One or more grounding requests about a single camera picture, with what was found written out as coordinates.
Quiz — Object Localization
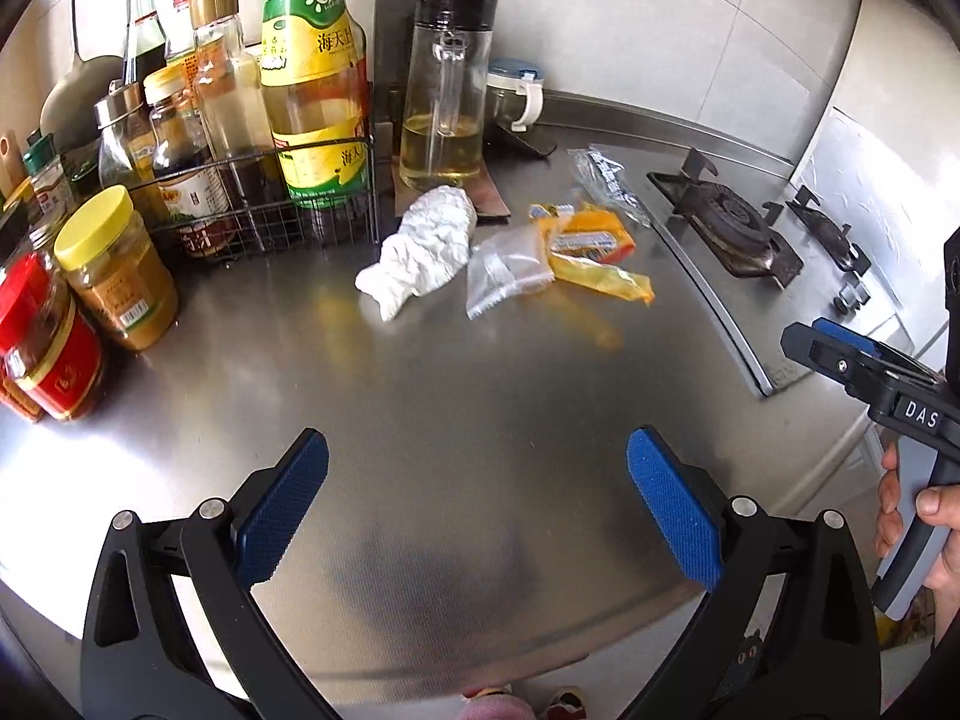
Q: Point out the glass jar blue lid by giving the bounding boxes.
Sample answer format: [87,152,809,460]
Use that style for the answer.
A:
[484,58,546,134]

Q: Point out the red cap sauce bottle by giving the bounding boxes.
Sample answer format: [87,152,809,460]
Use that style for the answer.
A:
[166,0,212,66]

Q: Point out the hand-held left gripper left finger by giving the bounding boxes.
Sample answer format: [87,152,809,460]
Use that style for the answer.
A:
[79,427,338,720]

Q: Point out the yellow cap dark sauce bottle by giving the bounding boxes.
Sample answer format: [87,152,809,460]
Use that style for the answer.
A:
[141,62,235,257]

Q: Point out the large green yellow label bottle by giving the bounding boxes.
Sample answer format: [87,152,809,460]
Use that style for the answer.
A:
[258,0,374,212]

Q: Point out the large gas burner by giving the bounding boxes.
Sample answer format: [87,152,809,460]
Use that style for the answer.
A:
[645,148,805,289]

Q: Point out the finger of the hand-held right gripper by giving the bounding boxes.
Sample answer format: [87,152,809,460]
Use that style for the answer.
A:
[778,322,899,411]
[812,317,940,385]

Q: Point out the small red chili jar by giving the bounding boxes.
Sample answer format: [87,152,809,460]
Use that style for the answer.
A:
[0,358,47,422]

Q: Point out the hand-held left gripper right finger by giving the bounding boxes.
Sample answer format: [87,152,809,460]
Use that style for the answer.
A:
[622,426,882,720]

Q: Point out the large red lid jar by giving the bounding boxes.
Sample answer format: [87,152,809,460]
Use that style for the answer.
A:
[0,250,107,422]

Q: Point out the person's right slipper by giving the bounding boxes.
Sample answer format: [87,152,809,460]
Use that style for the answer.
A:
[546,685,587,720]

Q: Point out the brown coaster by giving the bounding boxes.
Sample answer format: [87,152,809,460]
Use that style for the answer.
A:
[490,122,559,160]

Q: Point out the glass cruet steel top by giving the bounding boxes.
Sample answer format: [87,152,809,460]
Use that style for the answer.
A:
[92,78,175,227]

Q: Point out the black wire bottle rack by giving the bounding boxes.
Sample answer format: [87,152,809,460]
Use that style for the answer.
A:
[58,130,381,265]

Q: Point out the person's pink trouser legs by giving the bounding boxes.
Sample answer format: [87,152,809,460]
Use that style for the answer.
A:
[456,696,542,720]

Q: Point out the small clear plastic bag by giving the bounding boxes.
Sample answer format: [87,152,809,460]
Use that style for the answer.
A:
[463,227,557,321]

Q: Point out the person's right hand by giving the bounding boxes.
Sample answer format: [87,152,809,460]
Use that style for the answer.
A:
[875,440,960,606]

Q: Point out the silver foil splash guard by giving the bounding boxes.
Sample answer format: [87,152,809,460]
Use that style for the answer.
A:
[786,105,960,335]

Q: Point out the small gas burner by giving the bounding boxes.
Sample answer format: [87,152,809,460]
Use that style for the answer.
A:
[784,184,874,276]

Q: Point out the glass oil dispenser black lid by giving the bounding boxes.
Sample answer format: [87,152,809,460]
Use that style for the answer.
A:
[394,0,501,194]

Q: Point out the black cat floor mat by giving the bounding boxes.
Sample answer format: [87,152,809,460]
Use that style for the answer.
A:
[718,625,767,692]

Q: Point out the clear printed plastic wrapper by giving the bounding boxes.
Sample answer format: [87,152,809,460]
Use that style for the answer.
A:
[566,146,655,229]

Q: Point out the dark soy sauce bottle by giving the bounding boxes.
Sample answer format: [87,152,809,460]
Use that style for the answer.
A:
[118,0,171,89]

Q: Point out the orange yellow snack wrapper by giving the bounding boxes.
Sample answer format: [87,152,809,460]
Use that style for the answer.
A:
[527,201,656,308]

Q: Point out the yellow lid plastic jar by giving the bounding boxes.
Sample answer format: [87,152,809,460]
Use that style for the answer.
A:
[52,184,181,353]

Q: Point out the tall brown cap clear bottle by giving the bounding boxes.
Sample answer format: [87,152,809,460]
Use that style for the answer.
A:
[186,0,277,242]

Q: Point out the green cap spice bottle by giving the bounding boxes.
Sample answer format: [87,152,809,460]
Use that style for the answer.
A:
[21,133,81,224]

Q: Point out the white tissue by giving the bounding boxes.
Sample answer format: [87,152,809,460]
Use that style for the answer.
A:
[354,186,479,325]

